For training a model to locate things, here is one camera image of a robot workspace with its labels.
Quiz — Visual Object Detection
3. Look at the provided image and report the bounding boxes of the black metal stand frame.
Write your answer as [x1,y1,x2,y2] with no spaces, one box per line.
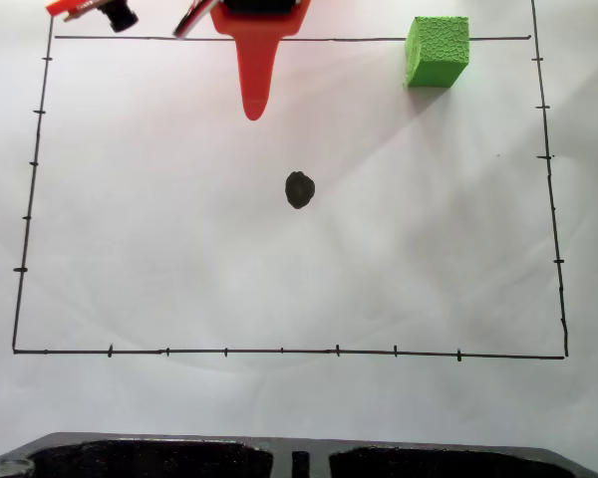
[0,431,598,478]

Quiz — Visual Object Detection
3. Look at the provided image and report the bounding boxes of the green textured foam block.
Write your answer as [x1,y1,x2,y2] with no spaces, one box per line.
[403,15,470,90]

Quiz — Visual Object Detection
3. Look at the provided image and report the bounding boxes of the black dot mark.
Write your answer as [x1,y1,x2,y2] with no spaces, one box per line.
[284,170,316,210]

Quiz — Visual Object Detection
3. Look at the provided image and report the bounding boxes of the black camera module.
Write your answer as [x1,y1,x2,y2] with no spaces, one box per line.
[101,0,140,34]

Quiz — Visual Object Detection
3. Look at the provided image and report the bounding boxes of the white paper sheet, drawn rectangle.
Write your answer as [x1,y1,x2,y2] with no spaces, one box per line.
[0,0,598,452]

